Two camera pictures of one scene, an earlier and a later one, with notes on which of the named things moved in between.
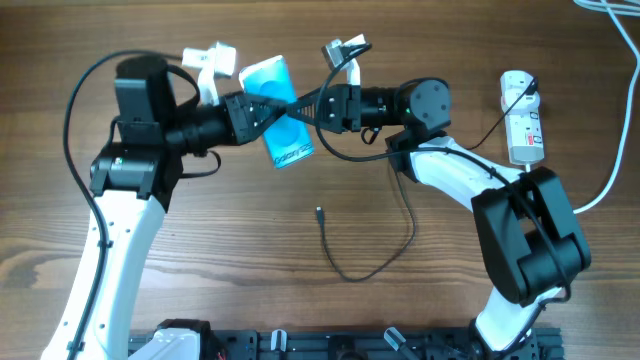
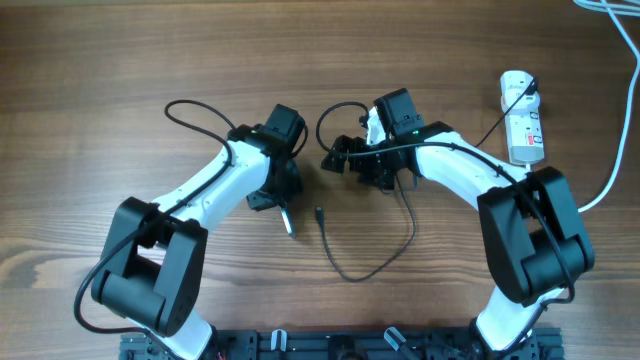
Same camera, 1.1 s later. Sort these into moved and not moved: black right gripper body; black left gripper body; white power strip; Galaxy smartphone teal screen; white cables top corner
Moved: black right gripper body; black left gripper body; Galaxy smartphone teal screen
Not moved: white power strip; white cables top corner
